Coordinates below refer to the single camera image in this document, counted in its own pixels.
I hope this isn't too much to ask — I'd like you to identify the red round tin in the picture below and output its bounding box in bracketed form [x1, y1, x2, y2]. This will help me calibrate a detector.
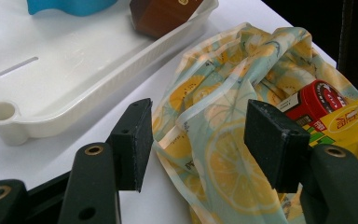
[274, 79, 349, 127]

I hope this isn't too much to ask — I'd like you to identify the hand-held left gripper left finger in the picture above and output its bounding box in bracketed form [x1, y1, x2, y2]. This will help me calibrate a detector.
[105, 98, 154, 192]

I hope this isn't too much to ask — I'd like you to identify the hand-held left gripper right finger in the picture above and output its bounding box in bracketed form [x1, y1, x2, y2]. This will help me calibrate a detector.
[243, 99, 311, 194]

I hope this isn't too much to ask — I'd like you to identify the lemon print fabric bag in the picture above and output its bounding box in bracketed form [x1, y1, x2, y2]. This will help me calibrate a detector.
[151, 21, 358, 224]

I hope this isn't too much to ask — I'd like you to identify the brown biscuit box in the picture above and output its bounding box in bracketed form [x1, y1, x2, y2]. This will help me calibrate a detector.
[129, 0, 204, 40]

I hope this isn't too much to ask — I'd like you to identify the blue snack packet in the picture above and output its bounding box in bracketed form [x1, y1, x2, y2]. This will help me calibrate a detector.
[26, 0, 119, 17]

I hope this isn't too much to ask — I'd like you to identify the white plastic tray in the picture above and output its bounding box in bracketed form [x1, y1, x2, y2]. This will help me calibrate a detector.
[0, 0, 220, 147]

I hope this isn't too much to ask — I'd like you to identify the yellow drink carton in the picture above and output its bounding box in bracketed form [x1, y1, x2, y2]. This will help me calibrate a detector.
[302, 98, 358, 180]

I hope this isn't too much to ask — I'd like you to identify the white table sheet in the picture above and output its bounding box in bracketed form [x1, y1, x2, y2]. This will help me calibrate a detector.
[0, 0, 338, 224]

